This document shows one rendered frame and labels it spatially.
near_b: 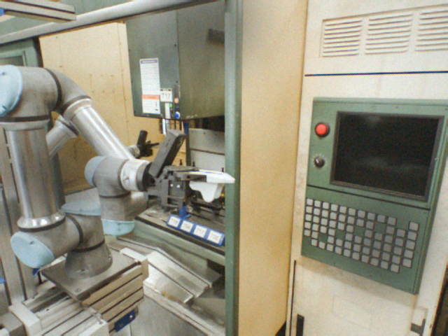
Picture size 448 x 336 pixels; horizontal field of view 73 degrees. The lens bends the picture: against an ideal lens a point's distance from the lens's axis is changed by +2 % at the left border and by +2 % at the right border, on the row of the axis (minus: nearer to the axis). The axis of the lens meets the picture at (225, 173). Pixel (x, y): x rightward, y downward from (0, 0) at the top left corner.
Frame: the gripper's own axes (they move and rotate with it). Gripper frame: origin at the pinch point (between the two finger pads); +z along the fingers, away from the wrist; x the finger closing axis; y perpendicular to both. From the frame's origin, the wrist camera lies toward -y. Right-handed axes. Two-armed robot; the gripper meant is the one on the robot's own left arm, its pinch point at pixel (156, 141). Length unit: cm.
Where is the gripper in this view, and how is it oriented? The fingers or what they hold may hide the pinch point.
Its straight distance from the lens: 202.5
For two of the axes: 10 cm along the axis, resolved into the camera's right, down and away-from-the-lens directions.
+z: 4.4, -2.9, 8.5
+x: 9.0, 1.2, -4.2
